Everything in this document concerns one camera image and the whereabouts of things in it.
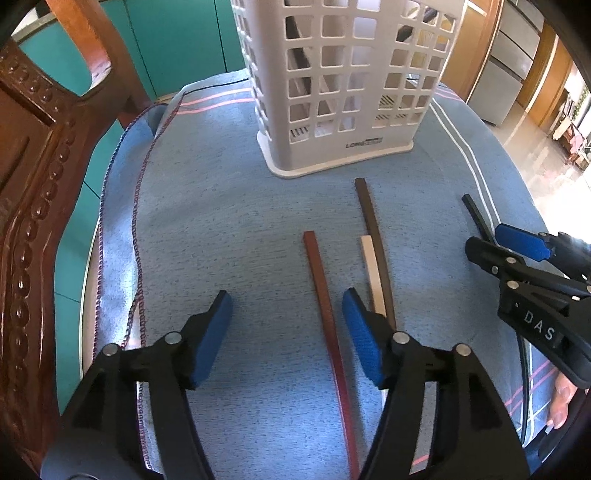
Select person's right hand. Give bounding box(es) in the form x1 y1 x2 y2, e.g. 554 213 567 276
545 370 580 430

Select white plastic utensil basket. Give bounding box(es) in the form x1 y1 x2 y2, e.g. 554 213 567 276
230 0 467 180

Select cream chopstick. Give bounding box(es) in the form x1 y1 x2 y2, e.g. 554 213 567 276
359 235 388 320

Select black chopstick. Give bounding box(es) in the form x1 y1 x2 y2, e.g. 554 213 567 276
462 193 530 446

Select silver refrigerator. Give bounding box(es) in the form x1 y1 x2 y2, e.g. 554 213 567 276
466 0 548 127

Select dark brown chopstick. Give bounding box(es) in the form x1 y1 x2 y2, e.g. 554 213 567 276
354 177 398 331

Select blue plaid cloth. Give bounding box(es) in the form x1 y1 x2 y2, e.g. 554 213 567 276
81 69 556 480

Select wooden door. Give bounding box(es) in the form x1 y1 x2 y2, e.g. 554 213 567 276
516 22 576 133

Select dining chairs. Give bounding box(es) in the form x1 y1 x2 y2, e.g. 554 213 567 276
551 87 591 163

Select carved wooden chair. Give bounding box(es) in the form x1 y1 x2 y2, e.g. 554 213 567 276
0 0 160 480

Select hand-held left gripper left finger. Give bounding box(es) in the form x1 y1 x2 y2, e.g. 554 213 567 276
54 290 233 480

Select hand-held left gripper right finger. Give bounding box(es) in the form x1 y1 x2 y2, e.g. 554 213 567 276
342 287 530 480

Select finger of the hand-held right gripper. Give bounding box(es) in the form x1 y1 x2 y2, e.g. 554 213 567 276
464 236 591 296
494 223 591 278

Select reddish brown chopstick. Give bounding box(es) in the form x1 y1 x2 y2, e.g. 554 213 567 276
302 231 361 480

